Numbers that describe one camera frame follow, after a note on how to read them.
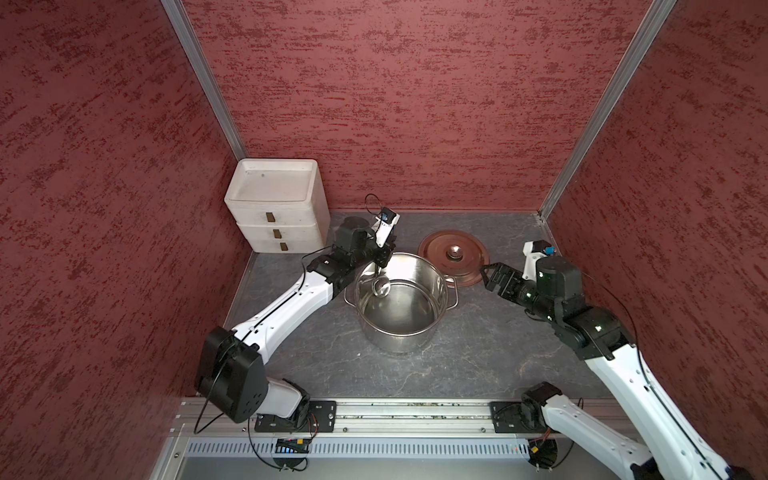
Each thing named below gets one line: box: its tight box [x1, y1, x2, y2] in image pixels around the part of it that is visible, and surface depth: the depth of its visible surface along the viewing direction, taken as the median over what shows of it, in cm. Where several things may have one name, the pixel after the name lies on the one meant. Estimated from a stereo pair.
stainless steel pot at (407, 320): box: [344, 252, 459, 355], surface depth 94 cm
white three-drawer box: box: [224, 158, 331, 253], surface depth 98 cm
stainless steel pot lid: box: [418, 229, 490, 288], surface depth 109 cm
